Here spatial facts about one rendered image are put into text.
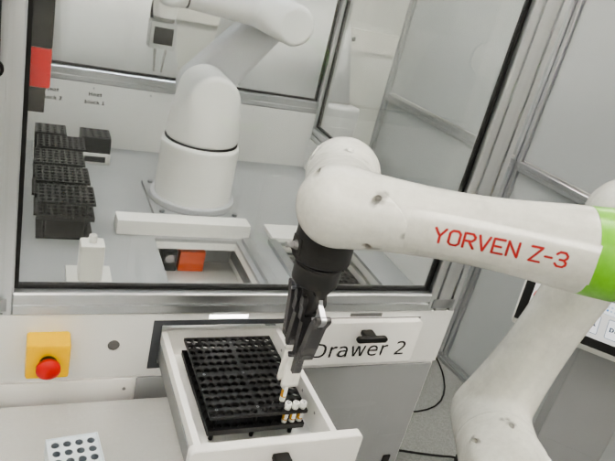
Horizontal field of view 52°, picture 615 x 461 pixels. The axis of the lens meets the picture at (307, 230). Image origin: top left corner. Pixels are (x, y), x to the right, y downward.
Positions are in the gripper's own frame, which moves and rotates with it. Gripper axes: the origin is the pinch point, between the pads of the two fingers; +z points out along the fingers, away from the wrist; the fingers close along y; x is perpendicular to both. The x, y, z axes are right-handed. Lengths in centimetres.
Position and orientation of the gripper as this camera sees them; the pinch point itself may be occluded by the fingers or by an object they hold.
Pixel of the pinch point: (291, 365)
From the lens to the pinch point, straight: 107.7
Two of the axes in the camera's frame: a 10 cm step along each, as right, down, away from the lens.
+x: 9.1, 0.5, 4.2
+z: -2.3, 8.9, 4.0
